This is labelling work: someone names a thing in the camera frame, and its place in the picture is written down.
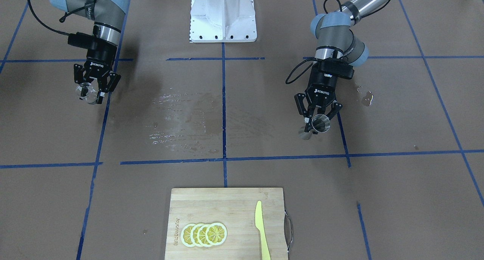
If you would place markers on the clear glass cup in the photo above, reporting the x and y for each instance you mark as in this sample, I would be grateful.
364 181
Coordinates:
87 92

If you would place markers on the steel double jigger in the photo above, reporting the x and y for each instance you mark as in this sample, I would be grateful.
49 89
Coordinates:
320 123

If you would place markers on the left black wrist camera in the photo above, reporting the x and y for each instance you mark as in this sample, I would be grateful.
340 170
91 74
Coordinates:
336 67

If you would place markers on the wooden cutting board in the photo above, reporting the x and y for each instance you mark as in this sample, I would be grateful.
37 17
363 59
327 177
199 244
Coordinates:
190 208

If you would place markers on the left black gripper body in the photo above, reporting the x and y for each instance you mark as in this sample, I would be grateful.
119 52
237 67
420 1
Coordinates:
320 86

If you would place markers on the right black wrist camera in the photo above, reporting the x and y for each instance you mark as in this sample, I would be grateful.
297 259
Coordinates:
82 40

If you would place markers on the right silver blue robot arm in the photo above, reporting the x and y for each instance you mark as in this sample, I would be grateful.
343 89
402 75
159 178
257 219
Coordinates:
107 15

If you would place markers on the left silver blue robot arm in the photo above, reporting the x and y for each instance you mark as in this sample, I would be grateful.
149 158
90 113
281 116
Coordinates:
338 51

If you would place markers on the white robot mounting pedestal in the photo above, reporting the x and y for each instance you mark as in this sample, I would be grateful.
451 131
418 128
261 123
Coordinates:
218 21

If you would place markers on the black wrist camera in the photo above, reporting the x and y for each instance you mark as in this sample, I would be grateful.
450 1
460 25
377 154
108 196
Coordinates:
82 40
336 67

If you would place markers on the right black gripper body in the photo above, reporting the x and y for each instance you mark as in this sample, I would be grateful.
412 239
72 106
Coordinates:
97 61

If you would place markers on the yellow plastic knife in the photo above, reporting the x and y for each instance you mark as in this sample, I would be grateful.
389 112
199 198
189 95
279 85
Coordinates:
259 223

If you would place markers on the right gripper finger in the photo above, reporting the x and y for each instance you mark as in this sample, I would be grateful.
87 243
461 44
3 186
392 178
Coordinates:
78 78
99 97

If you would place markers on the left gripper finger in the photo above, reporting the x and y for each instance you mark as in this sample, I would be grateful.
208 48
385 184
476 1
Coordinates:
308 114
334 111

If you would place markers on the yellow lemon slice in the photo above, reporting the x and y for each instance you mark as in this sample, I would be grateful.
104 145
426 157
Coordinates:
201 236
216 234

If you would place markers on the steel cutting board handle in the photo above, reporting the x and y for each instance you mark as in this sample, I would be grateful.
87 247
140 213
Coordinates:
288 231

